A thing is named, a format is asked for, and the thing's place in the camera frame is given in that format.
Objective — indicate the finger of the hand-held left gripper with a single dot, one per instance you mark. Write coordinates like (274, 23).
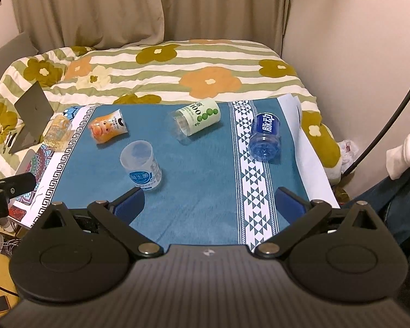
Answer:
(17, 181)

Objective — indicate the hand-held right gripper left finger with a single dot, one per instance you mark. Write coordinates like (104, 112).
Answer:
(129, 205)

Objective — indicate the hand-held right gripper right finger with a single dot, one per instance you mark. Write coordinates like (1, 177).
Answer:
(288, 202)

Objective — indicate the clear cup blue label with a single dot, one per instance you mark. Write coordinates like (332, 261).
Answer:
(141, 167)

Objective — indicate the clear yellowish cup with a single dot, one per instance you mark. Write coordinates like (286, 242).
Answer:
(57, 130)

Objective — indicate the blue plastic cup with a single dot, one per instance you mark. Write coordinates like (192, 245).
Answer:
(265, 133)

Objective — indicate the orange printed cup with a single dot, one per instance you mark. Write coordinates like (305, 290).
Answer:
(106, 126)

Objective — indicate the clear cup green label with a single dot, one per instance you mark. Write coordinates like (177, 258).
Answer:
(196, 116)

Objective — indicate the mandala printed mat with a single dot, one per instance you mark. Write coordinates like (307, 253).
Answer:
(37, 164)

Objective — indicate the white sheet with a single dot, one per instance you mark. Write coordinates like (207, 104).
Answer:
(314, 164)

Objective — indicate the grey laptop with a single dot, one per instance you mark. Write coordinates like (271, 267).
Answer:
(32, 116)

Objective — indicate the crumpled plastic bag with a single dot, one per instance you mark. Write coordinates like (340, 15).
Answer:
(346, 155)

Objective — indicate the blue patterned tablecloth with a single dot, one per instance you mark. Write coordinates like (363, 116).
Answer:
(205, 177)

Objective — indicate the black square pad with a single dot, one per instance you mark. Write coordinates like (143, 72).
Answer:
(0, 304)

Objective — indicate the person's blue jeans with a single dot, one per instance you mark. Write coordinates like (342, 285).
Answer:
(403, 205)

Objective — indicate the grey headboard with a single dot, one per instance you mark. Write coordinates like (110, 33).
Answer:
(6, 51)

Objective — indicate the floral striped blanket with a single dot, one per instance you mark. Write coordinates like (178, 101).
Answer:
(157, 75)

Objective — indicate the beige curtain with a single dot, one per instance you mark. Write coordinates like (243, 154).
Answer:
(123, 6)

